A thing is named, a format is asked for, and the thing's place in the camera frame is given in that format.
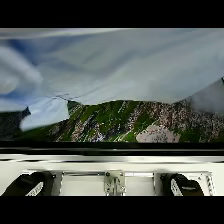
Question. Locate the pale blue shirt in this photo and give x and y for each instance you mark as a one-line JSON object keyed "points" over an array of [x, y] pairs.
{"points": [[116, 66]]}

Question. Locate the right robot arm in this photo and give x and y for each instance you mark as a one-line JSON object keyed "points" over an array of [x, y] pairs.
{"points": [[181, 186]]}

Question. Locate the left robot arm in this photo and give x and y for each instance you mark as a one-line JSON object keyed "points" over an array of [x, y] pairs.
{"points": [[25, 184]]}

